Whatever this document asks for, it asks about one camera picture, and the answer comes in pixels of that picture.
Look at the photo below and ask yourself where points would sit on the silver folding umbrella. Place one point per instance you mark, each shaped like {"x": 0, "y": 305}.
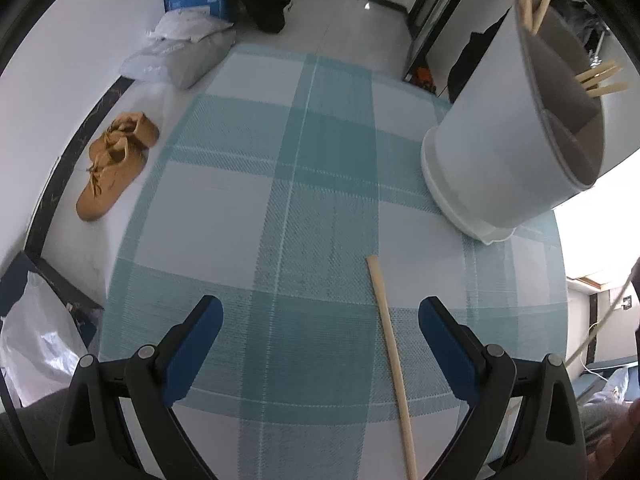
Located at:
{"x": 597, "y": 45}

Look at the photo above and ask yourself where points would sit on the white plastic bag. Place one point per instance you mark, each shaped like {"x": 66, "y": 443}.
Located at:
{"x": 35, "y": 340}

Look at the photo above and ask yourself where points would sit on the white grey utensil holder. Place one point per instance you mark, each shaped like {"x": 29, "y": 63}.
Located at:
{"x": 490, "y": 160}

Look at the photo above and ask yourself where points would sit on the black framed glass door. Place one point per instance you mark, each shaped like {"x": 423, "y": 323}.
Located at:
{"x": 435, "y": 10}

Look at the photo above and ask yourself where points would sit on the orange black object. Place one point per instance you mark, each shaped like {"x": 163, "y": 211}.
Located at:
{"x": 423, "y": 79}

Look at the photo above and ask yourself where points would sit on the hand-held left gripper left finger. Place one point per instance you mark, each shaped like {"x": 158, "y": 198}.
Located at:
{"x": 192, "y": 350}

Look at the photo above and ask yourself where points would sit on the black coat on rack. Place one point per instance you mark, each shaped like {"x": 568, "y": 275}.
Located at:
{"x": 470, "y": 60}

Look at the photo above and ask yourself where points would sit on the dark box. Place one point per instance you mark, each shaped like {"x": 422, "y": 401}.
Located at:
{"x": 75, "y": 305}

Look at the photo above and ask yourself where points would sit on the teal checked tablecloth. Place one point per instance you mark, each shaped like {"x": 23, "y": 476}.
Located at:
{"x": 300, "y": 210}

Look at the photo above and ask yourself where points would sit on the white plastic package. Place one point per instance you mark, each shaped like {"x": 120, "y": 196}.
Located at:
{"x": 185, "y": 25}

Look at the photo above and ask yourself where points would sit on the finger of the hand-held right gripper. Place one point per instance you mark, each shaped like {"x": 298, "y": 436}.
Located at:
{"x": 636, "y": 285}

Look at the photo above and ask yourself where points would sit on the person's right hand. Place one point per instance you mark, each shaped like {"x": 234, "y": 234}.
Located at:
{"x": 620, "y": 442}

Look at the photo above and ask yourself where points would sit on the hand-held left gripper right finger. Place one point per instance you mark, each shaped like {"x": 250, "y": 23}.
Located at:
{"x": 445, "y": 350}

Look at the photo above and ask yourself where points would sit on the grey plastic package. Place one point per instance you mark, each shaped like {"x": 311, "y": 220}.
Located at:
{"x": 175, "y": 60}

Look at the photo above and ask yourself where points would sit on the tan suede shoe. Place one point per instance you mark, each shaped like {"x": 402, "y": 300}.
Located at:
{"x": 132, "y": 132}
{"x": 107, "y": 185}

